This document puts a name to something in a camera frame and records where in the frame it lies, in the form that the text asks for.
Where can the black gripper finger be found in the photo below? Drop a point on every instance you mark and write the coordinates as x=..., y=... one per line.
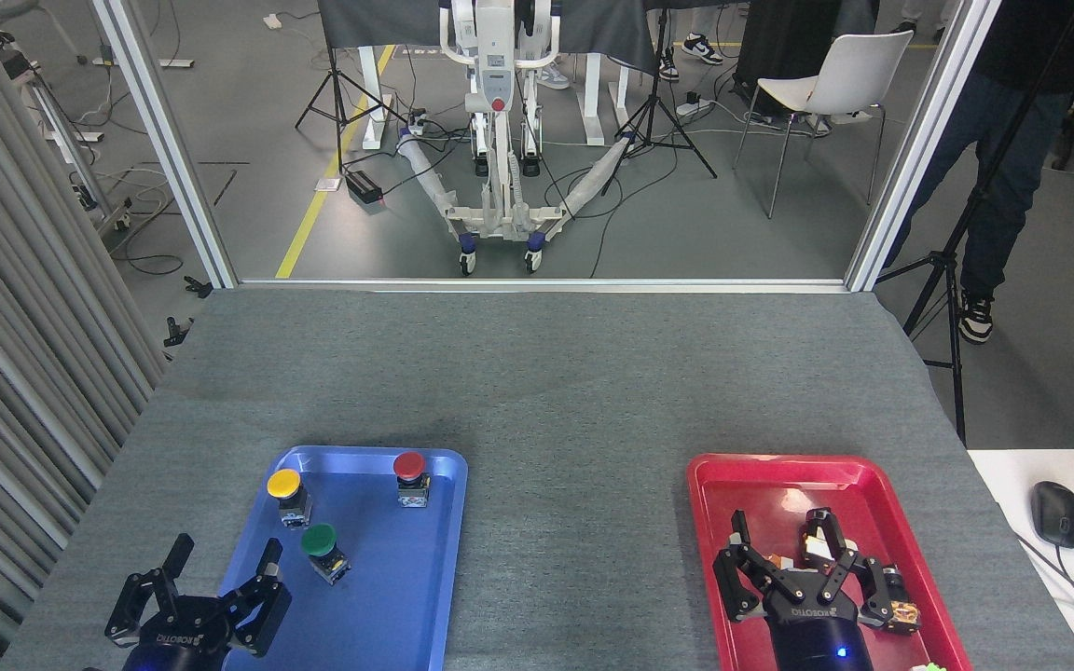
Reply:
x=265, y=601
x=873, y=587
x=731, y=578
x=141, y=601

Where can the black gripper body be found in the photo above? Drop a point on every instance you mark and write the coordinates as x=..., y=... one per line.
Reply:
x=817, y=638
x=178, y=643

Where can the green push button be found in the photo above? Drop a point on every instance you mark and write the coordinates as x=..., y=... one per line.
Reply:
x=320, y=540

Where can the yellow push button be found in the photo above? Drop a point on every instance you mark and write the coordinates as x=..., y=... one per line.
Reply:
x=283, y=483

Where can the red push button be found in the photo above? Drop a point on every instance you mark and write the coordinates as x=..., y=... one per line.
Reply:
x=409, y=464

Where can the red plastic tray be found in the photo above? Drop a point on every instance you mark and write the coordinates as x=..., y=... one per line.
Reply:
x=761, y=485

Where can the small green and white object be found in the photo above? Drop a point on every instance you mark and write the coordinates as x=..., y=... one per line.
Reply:
x=930, y=667

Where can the blue plastic tray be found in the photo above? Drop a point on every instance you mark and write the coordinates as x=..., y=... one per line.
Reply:
x=388, y=578

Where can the black computer mouse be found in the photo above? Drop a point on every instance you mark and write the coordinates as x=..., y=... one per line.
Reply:
x=1057, y=513

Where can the grey ribbed curtain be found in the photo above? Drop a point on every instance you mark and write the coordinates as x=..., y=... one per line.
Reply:
x=15, y=373

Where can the black clamp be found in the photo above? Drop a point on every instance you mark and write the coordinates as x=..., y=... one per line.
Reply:
x=176, y=332
x=197, y=286

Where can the tall black tripod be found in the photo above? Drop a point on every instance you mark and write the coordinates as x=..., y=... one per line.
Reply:
x=945, y=266

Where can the black box on floor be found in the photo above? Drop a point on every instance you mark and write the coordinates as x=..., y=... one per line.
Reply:
x=364, y=186

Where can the person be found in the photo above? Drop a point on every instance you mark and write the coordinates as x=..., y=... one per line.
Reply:
x=1012, y=158
x=702, y=47

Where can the white power strip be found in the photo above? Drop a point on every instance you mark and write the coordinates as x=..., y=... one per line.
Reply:
x=694, y=107

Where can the metal equipment stand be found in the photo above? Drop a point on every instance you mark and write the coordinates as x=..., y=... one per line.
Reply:
x=48, y=112

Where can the white chair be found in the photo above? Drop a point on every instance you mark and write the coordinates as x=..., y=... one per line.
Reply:
x=859, y=70

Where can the white stand on wheels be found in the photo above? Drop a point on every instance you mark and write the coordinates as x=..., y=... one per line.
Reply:
x=497, y=65

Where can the black backdrop cloth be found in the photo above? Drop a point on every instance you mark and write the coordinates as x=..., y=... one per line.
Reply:
x=378, y=23

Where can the black switch with orange base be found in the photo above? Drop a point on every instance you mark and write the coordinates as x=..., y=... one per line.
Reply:
x=905, y=615

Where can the black switch with white base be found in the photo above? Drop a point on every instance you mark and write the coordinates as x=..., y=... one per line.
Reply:
x=813, y=538

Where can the silver horizontal rail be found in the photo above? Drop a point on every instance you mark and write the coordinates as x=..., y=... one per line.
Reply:
x=537, y=284

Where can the silver post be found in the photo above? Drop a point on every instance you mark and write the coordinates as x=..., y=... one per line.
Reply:
x=919, y=140
x=164, y=140

